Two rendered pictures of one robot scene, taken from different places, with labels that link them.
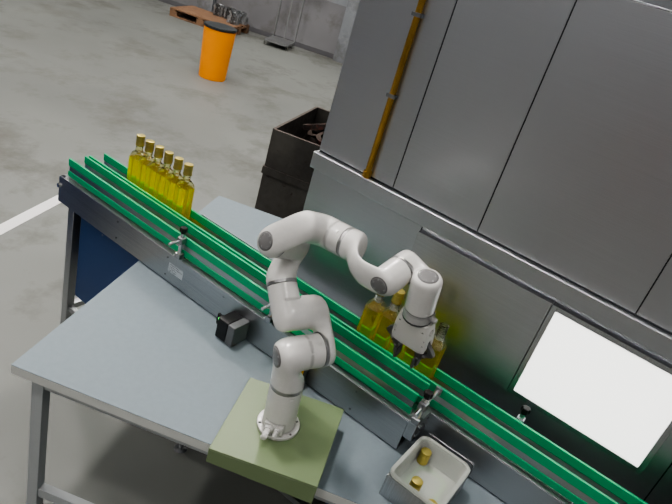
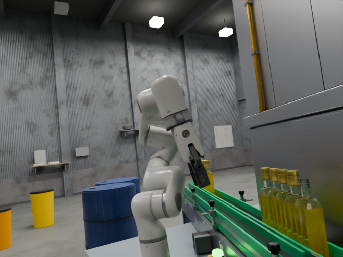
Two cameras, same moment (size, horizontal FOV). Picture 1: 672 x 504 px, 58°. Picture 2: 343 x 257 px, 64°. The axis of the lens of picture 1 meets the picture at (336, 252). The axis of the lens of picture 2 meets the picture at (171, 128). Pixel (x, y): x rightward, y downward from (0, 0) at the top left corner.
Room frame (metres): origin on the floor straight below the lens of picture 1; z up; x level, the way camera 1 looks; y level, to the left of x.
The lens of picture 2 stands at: (0.86, -0.83, 1.26)
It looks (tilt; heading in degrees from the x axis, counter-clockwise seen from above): 4 degrees up; 55
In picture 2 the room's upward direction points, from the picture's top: 6 degrees counter-clockwise
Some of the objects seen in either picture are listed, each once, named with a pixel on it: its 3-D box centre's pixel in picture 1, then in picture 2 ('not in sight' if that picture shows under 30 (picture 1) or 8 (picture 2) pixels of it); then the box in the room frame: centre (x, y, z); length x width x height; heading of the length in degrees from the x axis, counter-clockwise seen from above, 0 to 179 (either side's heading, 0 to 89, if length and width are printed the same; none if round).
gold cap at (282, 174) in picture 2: not in sight; (283, 176); (1.66, -0.28, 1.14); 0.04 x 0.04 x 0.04
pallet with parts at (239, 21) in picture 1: (211, 14); not in sight; (10.87, 3.29, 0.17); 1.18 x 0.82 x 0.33; 84
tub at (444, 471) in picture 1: (426, 479); not in sight; (1.31, -0.45, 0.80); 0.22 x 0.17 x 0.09; 152
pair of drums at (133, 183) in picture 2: not in sight; (117, 219); (2.21, 2.54, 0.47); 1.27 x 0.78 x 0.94; 72
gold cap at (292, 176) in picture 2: not in sight; (293, 177); (1.63, -0.33, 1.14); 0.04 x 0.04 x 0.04
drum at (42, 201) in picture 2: not in sight; (43, 207); (1.81, 5.49, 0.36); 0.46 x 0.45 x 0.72; 84
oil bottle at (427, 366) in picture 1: (427, 363); (311, 234); (1.60, -0.38, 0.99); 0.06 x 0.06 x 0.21; 62
